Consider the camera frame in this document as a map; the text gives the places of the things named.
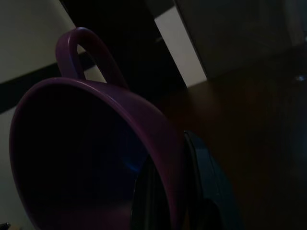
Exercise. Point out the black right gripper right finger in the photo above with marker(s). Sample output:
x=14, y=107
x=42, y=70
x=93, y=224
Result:
x=208, y=182

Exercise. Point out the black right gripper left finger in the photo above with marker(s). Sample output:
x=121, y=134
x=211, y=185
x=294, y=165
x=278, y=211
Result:
x=149, y=191

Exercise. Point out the purple ceramic mug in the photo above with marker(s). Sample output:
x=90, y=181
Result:
x=144, y=119

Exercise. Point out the dark wooden door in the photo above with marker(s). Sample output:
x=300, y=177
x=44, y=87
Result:
x=129, y=48

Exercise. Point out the white cabinet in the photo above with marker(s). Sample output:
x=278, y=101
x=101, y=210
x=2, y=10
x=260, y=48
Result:
x=216, y=36

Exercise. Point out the black baseboard strip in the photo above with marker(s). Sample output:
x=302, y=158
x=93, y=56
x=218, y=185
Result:
x=28, y=83

